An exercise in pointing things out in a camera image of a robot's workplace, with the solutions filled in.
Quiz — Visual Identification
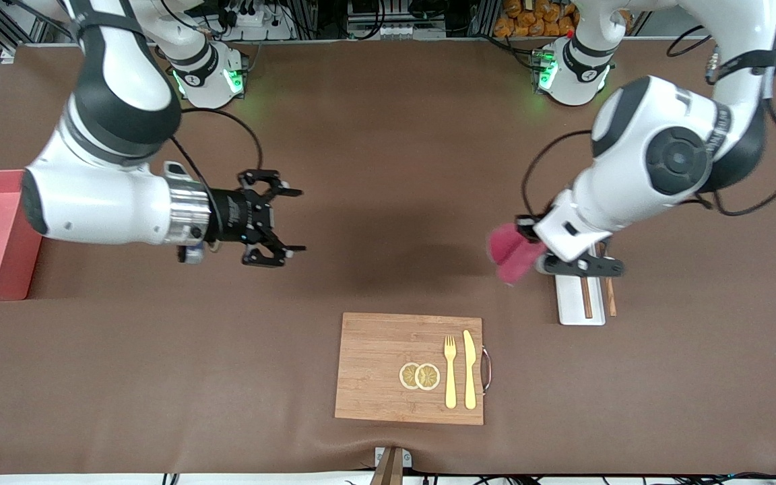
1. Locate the red cloth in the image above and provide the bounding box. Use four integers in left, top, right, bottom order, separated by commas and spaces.
487, 222, 550, 286

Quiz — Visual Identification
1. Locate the white rectangular rack tray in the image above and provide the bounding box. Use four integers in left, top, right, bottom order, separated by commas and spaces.
555, 273, 606, 327

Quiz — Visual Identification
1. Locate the brown table mat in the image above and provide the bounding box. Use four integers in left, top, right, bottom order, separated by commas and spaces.
0, 37, 776, 476

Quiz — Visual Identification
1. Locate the yellow plastic knife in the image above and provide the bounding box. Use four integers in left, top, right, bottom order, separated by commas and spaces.
463, 329, 478, 410

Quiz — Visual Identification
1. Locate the bamboo cutting board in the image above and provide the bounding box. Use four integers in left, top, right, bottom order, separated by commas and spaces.
334, 312, 485, 426

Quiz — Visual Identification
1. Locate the yellow plastic fork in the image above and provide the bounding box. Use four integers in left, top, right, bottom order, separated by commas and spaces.
443, 335, 458, 410

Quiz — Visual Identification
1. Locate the white long power strip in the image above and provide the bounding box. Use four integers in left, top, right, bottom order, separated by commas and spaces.
354, 24, 446, 40

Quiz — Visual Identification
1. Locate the orange snack bag pile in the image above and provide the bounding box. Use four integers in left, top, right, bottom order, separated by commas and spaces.
494, 0, 631, 38

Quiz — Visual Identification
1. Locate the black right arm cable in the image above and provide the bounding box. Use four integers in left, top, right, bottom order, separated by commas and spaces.
169, 106, 264, 203

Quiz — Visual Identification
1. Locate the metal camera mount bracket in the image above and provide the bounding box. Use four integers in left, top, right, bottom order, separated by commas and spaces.
369, 446, 413, 485

